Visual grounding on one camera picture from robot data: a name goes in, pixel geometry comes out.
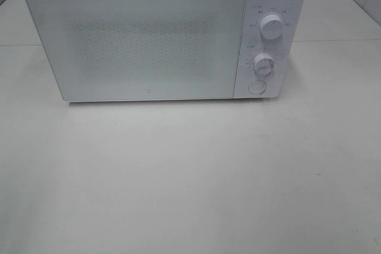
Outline round microwave door button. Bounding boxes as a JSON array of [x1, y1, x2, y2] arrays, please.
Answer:
[[248, 80, 266, 95]]

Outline white microwave knob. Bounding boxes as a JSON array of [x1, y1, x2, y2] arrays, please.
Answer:
[[252, 53, 276, 76], [259, 13, 285, 40]]

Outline white microwave door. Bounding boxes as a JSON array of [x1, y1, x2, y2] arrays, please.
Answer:
[[26, 0, 246, 102]]

